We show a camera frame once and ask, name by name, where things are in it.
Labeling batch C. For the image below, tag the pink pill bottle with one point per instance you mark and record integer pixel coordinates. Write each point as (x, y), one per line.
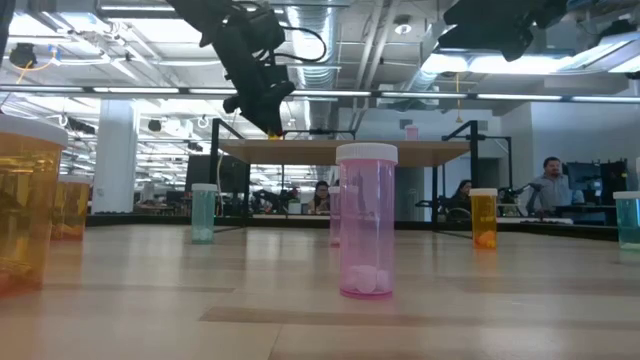
(411, 133)
(366, 225)
(334, 215)

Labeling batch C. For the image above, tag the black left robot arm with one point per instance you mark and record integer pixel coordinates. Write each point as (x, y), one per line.
(210, 12)

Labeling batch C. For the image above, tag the silver ventilation duct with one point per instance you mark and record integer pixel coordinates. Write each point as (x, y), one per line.
(310, 76)

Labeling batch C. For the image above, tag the person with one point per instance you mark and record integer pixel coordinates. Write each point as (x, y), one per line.
(462, 199)
(320, 198)
(552, 190)

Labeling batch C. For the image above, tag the large orange pill bottle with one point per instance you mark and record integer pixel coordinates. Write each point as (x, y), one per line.
(27, 210)
(76, 210)

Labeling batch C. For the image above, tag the teal pill bottle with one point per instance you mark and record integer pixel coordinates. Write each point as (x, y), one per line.
(627, 220)
(204, 215)

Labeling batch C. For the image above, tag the black ceiling device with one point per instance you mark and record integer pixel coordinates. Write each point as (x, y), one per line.
(22, 54)

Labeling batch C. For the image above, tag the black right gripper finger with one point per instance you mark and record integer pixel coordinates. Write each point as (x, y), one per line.
(480, 25)
(480, 41)

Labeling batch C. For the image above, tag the long ceiling light bar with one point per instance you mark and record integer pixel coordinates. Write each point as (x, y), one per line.
(140, 90)

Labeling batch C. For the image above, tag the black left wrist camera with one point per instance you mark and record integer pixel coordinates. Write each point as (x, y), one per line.
(262, 30)

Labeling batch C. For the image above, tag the black metal table frame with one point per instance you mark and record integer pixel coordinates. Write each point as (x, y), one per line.
(150, 220)

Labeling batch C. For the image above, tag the wooden shelf with black legs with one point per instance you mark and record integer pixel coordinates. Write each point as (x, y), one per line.
(325, 152)

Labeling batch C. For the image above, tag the small orange pill bottle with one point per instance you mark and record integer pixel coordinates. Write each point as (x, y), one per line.
(273, 136)
(483, 220)

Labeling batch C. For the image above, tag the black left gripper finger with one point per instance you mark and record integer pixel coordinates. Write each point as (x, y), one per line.
(245, 112)
(272, 105)

